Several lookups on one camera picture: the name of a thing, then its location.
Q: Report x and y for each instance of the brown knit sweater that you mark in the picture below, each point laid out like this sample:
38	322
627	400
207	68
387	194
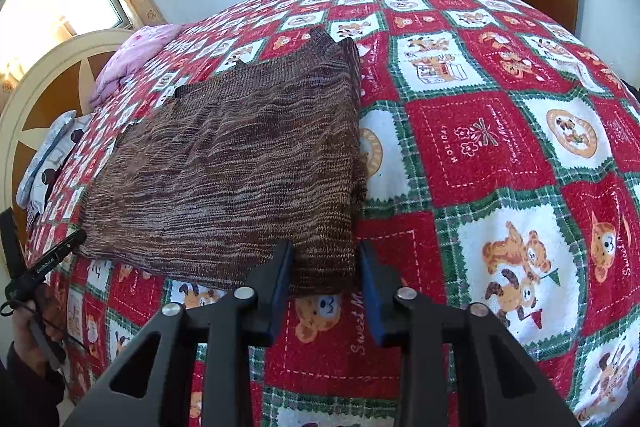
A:
225	167

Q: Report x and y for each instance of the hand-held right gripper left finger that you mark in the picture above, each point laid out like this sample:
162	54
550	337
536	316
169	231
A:
280	292

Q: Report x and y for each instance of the wide yellow curtain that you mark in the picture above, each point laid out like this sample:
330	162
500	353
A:
30	17

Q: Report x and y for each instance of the blue floral pillow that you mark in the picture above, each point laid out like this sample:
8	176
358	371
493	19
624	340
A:
45	152

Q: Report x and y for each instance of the cream wooden headboard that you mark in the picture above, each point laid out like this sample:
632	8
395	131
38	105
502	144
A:
45	72

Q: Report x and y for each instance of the pink quilt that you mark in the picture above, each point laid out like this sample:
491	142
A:
130	57

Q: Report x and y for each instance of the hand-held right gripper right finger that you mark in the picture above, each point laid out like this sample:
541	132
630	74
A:
371	302

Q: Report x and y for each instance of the grey patterned pillow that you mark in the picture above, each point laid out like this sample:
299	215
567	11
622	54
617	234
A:
57	177

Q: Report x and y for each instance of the person's left hand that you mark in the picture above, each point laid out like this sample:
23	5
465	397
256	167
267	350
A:
22	332

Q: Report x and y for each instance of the person's left forearm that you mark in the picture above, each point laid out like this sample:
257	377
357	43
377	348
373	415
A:
25	392

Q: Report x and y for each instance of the red checkered printed blanket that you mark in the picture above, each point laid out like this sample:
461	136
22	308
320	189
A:
475	147

